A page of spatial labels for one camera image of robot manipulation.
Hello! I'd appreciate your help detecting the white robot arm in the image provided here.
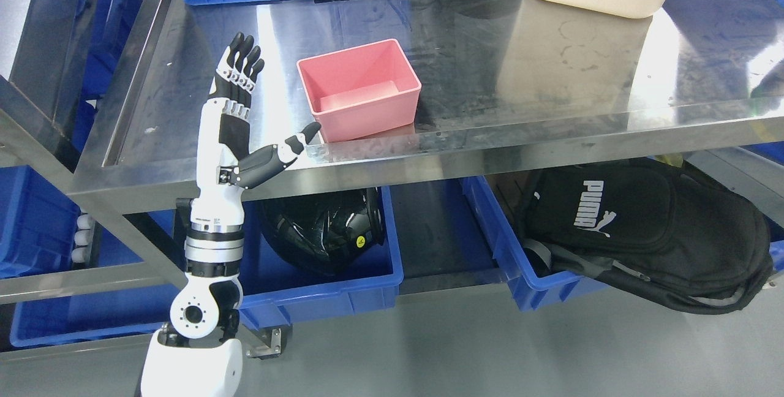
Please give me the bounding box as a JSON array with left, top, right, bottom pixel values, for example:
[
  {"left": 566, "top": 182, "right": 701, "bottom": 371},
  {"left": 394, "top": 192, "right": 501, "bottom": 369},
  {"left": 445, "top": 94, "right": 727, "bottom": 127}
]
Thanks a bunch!
[{"left": 139, "top": 225, "right": 244, "bottom": 396}]

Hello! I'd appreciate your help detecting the stainless steel cart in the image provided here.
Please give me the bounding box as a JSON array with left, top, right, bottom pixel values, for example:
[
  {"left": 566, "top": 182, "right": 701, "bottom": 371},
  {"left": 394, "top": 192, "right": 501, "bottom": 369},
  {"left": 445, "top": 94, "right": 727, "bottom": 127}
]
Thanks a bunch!
[{"left": 66, "top": 0, "right": 784, "bottom": 361}]

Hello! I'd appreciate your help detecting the blue crate with helmet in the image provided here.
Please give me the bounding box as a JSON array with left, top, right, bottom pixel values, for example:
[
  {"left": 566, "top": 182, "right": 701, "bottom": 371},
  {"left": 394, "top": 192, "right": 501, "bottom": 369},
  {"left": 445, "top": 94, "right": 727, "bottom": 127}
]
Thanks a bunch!
[{"left": 239, "top": 186, "right": 404, "bottom": 330}]

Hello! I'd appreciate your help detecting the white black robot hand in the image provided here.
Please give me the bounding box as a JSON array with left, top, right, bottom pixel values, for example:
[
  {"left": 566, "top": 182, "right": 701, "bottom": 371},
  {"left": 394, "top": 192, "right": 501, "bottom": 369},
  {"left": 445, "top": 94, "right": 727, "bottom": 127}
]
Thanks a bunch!
[{"left": 190, "top": 32, "right": 322, "bottom": 233}]

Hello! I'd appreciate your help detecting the blue crate lower left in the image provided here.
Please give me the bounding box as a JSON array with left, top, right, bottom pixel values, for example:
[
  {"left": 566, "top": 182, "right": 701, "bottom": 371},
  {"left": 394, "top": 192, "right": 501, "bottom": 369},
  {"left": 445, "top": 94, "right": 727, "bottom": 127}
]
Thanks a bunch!
[{"left": 1, "top": 166, "right": 178, "bottom": 349}]

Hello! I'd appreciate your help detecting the black helmet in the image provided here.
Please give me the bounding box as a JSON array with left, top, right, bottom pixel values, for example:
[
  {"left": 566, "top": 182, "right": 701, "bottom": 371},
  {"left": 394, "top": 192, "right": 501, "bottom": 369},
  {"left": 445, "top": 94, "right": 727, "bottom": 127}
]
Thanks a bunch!
[{"left": 257, "top": 187, "right": 387, "bottom": 276}]

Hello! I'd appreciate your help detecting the black Puma backpack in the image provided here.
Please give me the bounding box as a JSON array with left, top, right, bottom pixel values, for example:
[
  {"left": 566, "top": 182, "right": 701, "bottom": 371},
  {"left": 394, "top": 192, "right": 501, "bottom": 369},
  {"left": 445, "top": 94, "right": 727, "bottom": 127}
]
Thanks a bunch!
[{"left": 513, "top": 157, "right": 775, "bottom": 314}]

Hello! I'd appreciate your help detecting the blue crate with backpack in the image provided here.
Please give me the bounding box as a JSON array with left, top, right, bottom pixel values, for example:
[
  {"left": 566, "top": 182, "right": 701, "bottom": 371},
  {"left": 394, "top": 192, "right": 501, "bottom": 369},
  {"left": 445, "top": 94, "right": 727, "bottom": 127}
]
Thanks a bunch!
[{"left": 458, "top": 176, "right": 608, "bottom": 312}]

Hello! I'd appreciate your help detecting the pink plastic storage box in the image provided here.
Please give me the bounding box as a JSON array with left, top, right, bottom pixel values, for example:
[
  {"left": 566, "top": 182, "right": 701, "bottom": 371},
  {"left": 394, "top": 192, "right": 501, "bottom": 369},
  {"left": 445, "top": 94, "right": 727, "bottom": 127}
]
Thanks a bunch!
[{"left": 296, "top": 39, "right": 422, "bottom": 143}]

